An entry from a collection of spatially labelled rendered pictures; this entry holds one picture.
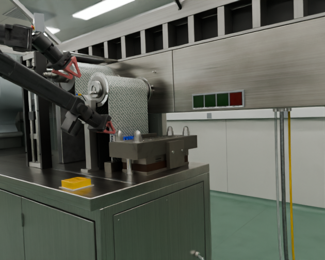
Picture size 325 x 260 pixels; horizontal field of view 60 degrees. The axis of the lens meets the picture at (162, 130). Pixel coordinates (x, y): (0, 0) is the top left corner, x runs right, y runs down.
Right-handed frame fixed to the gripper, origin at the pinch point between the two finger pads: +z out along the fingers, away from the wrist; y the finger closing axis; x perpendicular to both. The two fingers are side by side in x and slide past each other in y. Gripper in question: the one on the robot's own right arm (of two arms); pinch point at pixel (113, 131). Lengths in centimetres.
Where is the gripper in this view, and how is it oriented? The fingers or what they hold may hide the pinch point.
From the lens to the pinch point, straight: 122.7
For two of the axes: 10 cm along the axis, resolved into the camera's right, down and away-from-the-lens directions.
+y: 7.7, 0.0, -6.4
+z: 5.7, 4.5, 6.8
